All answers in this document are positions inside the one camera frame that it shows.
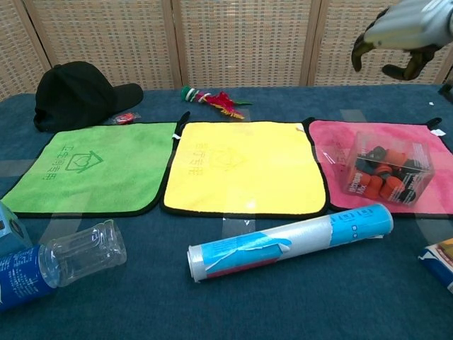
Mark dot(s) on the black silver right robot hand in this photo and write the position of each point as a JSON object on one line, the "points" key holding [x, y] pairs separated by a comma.
{"points": [[400, 28]]}

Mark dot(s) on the clear box of orange caps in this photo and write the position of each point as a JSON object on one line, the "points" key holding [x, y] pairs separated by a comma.
{"points": [[389, 170]]}

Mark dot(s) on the pink microfiber cloth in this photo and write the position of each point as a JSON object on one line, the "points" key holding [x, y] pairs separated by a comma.
{"points": [[336, 166]]}

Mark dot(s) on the yellow microfiber cloth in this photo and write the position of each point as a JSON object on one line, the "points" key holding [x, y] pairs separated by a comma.
{"points": [[244, 170]]}

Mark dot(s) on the green microfiber cloth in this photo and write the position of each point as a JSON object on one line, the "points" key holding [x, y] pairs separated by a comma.
{"points": [[92, 170]]}

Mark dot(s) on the woven wooden folding screen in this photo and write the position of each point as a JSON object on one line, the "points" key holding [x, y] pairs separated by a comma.
{"points": [[212, 39]]}

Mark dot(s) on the red feather shuttlecock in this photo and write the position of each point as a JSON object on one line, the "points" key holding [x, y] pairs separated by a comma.
{"points": [[216, 101]]}

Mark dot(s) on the orange drink carton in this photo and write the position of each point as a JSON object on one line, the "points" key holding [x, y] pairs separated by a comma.
{"points": [[440, 263]]}

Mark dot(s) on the blue white plastic bag roll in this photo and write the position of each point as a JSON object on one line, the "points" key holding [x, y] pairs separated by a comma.
{"points": [[283, 241]]}

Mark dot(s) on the small red wrapped packet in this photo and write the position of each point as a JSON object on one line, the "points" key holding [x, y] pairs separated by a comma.
{"points": [[124, 118]]}

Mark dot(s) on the black baseball cap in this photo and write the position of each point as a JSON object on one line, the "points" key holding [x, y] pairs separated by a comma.
{"points": [[78, 93]]}

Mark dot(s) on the empty blue label water bottle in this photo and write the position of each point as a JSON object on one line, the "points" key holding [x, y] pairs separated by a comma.
{"points": [[53, 258]]}

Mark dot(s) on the light blue cardboard box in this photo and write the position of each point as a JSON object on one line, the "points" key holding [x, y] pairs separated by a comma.
{"points": [[12, 226]]}

